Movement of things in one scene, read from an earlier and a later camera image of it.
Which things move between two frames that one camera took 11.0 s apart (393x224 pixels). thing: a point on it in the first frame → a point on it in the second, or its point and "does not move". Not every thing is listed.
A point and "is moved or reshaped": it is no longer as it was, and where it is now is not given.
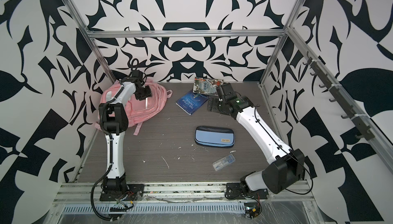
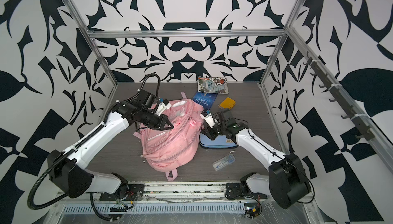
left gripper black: [139, 97] → [160, 126]
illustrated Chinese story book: [206, 86] is moved or reshaped
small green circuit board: [252, 209] does not move
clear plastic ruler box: [223, 162] does not move
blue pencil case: [214, 136] does not move
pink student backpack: [140, 112] → [172, 149]
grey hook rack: [367, 133] does not move
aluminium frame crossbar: [187, 34] does not move
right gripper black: [215, 101] → [210, 132]
